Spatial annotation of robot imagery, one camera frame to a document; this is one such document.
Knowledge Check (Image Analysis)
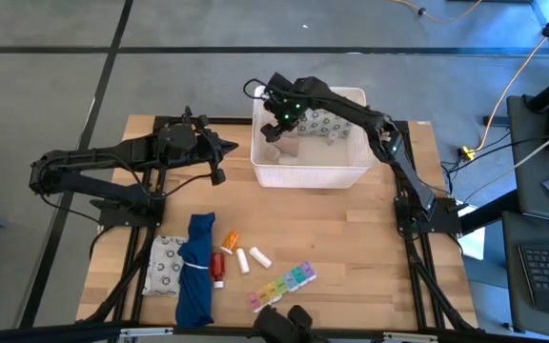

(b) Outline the white paper sheet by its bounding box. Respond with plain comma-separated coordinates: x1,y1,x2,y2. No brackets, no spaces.
456,202,487,262

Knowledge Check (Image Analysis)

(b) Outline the small beige bandage roll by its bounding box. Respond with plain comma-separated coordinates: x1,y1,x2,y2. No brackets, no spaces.
262,144,283,166

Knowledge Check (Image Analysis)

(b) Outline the grey patterned white pack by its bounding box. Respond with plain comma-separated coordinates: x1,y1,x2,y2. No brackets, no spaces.
297,108,355,140
141,234,188,297

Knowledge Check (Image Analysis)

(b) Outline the white plastic pill bottle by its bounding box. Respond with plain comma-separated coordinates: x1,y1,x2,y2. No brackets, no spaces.
248,246,274,270
234,247,252,275

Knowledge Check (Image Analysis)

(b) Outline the red pill bottle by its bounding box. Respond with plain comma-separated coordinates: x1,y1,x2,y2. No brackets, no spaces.
210,252,227,290

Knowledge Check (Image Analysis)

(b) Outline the blue cloth bundle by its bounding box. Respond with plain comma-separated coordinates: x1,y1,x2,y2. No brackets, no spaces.
174,212,217,330

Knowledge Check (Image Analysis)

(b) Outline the large beige bandage roll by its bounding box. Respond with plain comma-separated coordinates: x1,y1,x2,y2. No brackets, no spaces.
274,131,301,159

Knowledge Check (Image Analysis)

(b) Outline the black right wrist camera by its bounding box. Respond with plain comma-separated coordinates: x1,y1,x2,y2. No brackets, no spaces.
265,71,294,99

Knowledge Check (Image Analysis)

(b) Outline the black bulky object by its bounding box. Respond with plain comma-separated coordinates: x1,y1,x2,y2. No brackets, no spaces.
254,304,329,343

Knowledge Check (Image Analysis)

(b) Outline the orange pill bottle white cap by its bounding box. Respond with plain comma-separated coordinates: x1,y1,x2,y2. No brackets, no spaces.
220,231,241,256

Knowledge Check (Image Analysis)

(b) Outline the white perforated plastic basket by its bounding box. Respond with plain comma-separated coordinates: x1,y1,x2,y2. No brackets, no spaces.
250,85,376,190

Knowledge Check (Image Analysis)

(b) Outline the black horizontal rail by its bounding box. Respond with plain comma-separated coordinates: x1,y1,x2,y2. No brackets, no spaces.
0,321,549,343

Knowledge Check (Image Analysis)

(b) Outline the rainbow weekly pill organizer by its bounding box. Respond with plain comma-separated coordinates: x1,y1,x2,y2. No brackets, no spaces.
247,260,318,314

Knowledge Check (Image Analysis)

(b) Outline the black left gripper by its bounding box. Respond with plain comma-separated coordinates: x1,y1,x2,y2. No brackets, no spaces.
157,115,240,169

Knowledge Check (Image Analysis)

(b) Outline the yellow extension cord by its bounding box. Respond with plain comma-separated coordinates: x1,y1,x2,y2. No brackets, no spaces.
462,4,549,162
388,0,484,25

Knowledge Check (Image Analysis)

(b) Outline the black metal table frame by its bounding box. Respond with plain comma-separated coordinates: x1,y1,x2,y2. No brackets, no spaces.
76,113,480,334

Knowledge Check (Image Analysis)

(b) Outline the silver metal bracket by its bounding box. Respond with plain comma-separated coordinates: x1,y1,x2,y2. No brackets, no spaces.
119,326,174,339
381,331,438,343

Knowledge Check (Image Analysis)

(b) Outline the white cable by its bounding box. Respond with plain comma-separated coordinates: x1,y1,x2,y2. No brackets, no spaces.
464,118,549,204

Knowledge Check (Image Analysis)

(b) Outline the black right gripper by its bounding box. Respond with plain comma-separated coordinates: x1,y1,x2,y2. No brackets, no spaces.
260,77,326,145

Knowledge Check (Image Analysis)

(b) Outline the dark grey side table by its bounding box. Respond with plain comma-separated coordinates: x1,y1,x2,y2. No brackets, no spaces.
501,209,549,334
506,92,549,225

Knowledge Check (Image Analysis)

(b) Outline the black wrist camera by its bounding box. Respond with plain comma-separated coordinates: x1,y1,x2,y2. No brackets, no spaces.
265,71,294,99
209,166,229,188

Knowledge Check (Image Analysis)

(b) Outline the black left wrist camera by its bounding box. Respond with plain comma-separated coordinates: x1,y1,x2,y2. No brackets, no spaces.
209,166,229,188

